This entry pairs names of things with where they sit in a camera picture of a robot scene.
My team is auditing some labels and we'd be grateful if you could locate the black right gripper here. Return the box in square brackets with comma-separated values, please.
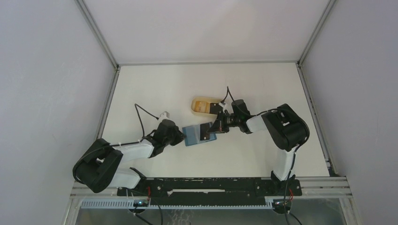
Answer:
[207, 110, 241, 133]

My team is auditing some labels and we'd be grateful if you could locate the blue leather card holder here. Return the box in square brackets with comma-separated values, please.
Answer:
[183, 124, 217, 147]

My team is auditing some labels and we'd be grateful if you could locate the black VIP card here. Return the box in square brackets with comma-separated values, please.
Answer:
[209, 103, 223, 115]

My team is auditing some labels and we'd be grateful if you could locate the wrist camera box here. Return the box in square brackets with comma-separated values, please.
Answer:
[158, 111, 169, 122]
[218, 102, 232, 113]

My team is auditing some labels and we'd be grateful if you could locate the black credit card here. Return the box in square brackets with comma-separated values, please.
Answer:
[199, 122, 213, 141]

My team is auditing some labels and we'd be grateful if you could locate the white slotted cable duct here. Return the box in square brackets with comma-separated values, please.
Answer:
[81, 199, 274, 210]

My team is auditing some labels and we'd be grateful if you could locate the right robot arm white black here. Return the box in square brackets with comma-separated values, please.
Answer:
[207, 99, 310, 195]

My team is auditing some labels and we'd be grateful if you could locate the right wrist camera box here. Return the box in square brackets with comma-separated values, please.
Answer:
[218, 102, 232, 113]

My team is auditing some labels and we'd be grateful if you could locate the black camera cable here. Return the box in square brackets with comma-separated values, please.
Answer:
[134, 103, 160, 139]
[226, 86, 311, 182]

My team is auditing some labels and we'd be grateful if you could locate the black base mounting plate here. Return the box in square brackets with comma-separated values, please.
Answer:
[132, 177, 302, 197]

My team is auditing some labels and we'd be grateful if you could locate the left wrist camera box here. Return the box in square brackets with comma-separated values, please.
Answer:
[158, 111, 169, 122]

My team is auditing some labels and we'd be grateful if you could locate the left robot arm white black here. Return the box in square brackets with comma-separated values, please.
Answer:
[72, 119, 185, 195]

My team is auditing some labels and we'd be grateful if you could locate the black right camera cable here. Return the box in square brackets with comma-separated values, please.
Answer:
[226, 86, 311, 182]

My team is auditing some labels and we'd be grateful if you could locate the beige oval plastic tray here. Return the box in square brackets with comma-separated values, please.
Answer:
[191, 96, 222, 118]

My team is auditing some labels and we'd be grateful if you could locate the black left camera cable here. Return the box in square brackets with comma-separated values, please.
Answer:
[134, 103, 160, 139]

